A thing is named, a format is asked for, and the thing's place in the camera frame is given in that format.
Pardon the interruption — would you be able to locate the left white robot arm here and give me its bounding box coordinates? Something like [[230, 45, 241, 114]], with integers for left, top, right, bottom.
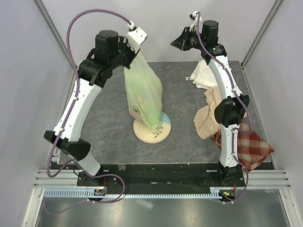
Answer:
[[44, 27, 147, 186]]

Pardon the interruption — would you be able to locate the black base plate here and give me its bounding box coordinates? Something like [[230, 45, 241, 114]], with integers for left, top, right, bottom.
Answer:
[[77, 163, 245, 194]]

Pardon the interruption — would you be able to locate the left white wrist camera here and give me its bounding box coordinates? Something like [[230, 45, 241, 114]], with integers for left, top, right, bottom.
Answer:
[[125, 21, 148, 52]]

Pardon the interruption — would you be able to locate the white folded towel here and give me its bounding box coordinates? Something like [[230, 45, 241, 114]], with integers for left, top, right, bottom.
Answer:
[[190, 60, 218, 89]]

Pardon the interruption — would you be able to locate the red plaid cloth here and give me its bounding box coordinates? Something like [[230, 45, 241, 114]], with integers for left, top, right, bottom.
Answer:
[[205, 123, 275, 171]]

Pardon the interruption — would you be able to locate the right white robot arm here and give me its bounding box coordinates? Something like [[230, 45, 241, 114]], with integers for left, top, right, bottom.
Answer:
[[171, 18, 250, 186]]

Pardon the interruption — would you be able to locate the beige and blue plate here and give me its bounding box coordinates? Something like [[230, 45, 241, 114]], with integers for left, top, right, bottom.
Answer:
[[133, 112, 171, 144]]

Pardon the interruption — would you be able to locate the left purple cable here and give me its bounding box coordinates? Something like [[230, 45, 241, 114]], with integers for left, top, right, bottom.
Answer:
[[46, 9, 134, 178]]

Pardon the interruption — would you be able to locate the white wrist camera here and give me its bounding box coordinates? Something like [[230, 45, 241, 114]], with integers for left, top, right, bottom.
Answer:
[[125, 21, 148, 52], [189, 11, 202, 32]]

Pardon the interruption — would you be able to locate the beige crumpled cloth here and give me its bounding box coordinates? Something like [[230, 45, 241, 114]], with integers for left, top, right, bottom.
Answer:
[[193, 87, 248, 140]]

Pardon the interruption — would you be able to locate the light blue cable duct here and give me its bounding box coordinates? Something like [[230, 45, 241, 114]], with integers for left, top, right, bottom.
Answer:
[[44, 188, 228, 199]]

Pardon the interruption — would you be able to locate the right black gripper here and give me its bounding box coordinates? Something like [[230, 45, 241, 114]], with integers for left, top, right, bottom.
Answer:
[[170, 27, 205, 52]]

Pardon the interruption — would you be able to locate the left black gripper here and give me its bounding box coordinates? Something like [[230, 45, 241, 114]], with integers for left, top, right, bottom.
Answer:
[[109, 36, 141, 70]]

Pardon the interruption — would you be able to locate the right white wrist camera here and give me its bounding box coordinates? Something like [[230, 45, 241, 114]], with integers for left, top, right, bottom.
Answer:
[[189, 11, 202, 32]]

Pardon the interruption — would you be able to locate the light green plastic bag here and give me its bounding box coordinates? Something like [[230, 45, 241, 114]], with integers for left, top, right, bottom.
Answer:
[[124, 52, 163, 131]]

